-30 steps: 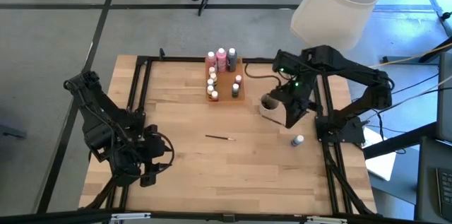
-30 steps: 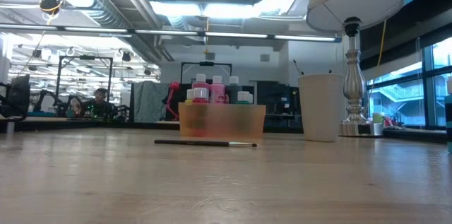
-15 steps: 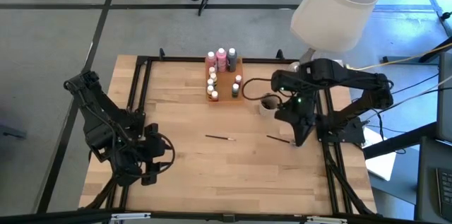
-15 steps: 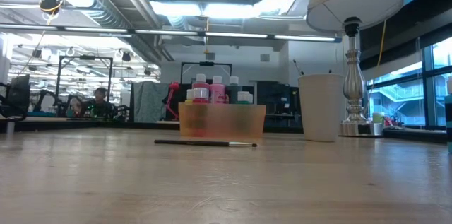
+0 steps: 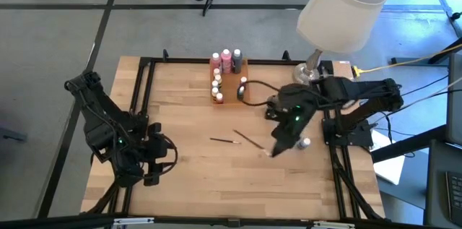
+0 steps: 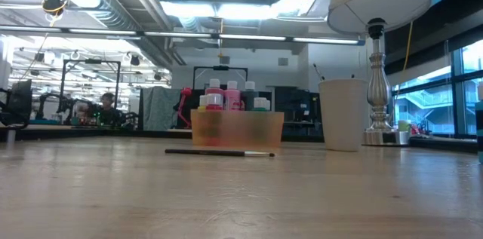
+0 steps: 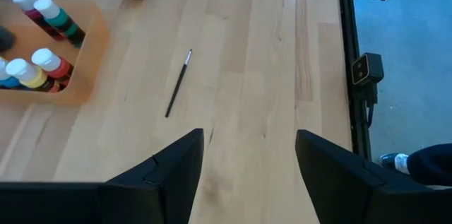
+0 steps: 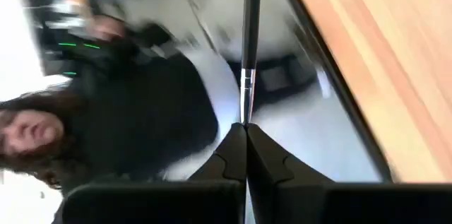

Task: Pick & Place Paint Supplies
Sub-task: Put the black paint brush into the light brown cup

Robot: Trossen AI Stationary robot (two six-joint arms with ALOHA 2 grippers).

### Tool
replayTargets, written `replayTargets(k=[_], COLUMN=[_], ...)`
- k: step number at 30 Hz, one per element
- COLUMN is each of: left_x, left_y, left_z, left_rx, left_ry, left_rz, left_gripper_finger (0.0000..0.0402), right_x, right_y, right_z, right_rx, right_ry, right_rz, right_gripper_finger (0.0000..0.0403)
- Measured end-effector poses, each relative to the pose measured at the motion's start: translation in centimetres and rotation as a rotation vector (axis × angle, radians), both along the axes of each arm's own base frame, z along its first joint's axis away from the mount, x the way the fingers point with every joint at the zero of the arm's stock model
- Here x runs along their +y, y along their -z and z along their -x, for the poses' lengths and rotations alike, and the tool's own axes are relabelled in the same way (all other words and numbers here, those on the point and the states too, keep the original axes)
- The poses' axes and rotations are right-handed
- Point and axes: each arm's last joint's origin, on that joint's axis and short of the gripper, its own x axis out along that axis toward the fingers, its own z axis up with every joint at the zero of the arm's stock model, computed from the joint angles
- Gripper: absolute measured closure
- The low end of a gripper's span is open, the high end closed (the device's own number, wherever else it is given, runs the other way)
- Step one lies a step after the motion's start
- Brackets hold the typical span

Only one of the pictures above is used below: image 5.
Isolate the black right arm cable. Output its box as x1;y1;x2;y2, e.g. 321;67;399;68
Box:
236;79;277;108

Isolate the black floor rail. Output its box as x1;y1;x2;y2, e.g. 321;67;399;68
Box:
391;56;450;66

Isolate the black handled paint brush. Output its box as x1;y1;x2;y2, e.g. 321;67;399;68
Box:
209;137;242;144
232;129;271;156

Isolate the white flat box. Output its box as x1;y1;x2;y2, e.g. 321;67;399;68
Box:
371;129;407;186

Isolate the silver table lamp white shade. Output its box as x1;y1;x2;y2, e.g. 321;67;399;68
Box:
291;0;391;86

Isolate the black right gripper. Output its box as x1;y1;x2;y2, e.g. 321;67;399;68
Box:
271;111;311;157

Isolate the dark grey large paint bottle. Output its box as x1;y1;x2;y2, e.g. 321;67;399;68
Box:
231;48;243;74

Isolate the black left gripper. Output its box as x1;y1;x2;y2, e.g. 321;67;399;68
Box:
140;122;171;186

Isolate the black diagonal beam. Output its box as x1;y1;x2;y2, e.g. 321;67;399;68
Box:
370;124;448;163

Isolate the grey floor object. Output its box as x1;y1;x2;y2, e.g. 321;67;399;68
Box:
0;127;28;144

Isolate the orange translucent plastic bin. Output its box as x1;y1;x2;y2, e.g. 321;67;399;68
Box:
209;57;250;106

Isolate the black aluminium table frame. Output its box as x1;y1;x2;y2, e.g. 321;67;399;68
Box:
81;55;389;229

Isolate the pink large paint bottle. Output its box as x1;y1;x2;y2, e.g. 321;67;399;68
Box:
220;48;233;75

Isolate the black keyboard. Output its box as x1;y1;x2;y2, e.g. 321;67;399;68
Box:
446;170;462;227

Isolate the coral large paint bottle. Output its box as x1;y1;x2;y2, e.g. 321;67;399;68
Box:
209;51;222;74

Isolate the silver frame bracket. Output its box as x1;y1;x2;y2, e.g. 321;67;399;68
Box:
113;217;155;227
312;220;357;229

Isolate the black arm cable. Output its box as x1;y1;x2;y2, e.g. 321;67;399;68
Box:
236;79;277;108
158;133;179;178

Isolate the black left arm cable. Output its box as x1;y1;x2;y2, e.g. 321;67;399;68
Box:
158;133;179;178

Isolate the yellow extension cable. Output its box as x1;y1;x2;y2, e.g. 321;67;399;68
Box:
352;43;462;78

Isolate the dark grey side panel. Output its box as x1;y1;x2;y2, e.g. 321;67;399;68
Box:
446;52;462;147

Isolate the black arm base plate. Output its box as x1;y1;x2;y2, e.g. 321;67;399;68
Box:
128;112;149;129
322;118;374;147

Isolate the black side desk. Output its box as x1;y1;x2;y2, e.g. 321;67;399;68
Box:
424;138;462;229

